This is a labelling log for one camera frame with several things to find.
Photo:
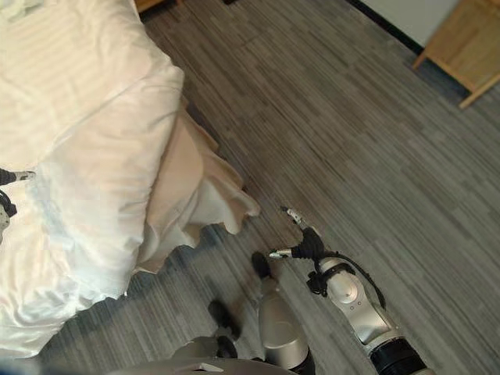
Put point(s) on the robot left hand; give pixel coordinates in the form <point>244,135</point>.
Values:
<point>17,176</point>

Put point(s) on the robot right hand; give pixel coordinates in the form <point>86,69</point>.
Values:
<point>310,244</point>

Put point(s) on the white striped duvet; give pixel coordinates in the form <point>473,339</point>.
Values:
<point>78,129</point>

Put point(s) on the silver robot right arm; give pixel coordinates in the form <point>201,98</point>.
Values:
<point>363,308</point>

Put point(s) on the dark robot right foot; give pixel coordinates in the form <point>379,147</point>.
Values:
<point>261,265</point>

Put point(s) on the dark robot foot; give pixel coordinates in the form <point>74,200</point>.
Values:
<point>261,265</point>
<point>224,317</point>

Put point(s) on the dark robot left foot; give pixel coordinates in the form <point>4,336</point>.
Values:
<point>224,317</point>

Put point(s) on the silver robot left leg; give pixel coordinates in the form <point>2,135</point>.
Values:
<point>203,347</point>

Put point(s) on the silver robot torso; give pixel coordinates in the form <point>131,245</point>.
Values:
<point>176,368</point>

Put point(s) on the wooden furniture base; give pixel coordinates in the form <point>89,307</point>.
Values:
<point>156,4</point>

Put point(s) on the light wooden cabinet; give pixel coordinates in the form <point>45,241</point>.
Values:
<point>465,47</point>

